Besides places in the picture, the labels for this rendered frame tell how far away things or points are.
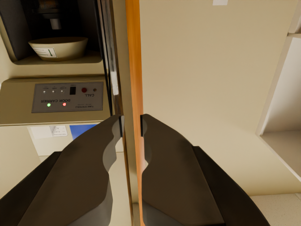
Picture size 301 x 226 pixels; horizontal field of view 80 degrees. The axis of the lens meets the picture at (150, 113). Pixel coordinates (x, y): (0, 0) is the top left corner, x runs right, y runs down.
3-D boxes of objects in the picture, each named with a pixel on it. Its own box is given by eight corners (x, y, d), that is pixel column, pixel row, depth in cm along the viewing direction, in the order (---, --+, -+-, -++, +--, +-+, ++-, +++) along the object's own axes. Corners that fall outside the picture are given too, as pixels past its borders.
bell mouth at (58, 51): (93, 36, 67) (95, 51, 69) (44, 36, 66) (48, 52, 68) (79, 43, 51) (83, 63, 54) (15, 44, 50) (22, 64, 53)
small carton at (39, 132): (51, 111, 56) (56, 128, 59) (34, 113, 55) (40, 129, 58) (47, 119, 52) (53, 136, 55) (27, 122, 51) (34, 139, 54)
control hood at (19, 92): (116, 76, 55) (119, 105, 60) (6, 79, 54) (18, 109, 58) (111, 89, 45) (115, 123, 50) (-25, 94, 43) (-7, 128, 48)
